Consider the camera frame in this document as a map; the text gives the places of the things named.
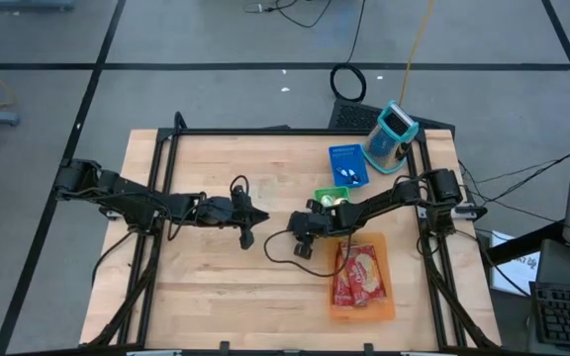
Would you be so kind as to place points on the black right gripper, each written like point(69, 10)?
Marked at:
point(320, 220)

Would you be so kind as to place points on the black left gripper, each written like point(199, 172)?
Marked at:
point(243, 217)

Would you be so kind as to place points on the red popcorn bag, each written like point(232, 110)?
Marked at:
point(364, 274)
point(339, 287)

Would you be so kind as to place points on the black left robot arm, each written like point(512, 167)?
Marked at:
point(131, 198)

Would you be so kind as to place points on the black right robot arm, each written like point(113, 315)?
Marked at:
point(389, 198)

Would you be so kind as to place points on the green plastic basket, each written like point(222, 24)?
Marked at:
point(332, 189)

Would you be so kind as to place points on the blue plastic basket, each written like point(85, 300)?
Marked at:
point(349, 158)

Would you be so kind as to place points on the black table clamp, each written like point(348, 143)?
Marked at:
point(180, 121)
point(277, 127)
point(224, 347)
point(368, 348)

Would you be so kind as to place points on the orange plastic tray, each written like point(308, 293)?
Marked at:
point(364, 311)

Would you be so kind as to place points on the black perforated panel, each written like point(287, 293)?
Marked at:
point(359, 116)

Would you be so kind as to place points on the white paper sheet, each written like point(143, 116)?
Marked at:
point(517, 272)

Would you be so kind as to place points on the black keyboard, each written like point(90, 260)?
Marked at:
point(567, 314)

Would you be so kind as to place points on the black aluminium table frame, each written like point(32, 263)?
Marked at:
point(245, 132)

